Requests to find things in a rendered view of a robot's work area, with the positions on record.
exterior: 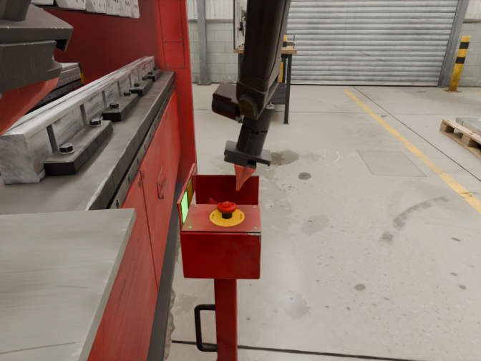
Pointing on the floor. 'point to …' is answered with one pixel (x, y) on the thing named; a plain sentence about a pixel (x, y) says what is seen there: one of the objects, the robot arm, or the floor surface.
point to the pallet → (471, 139)
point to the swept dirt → (170, 309)
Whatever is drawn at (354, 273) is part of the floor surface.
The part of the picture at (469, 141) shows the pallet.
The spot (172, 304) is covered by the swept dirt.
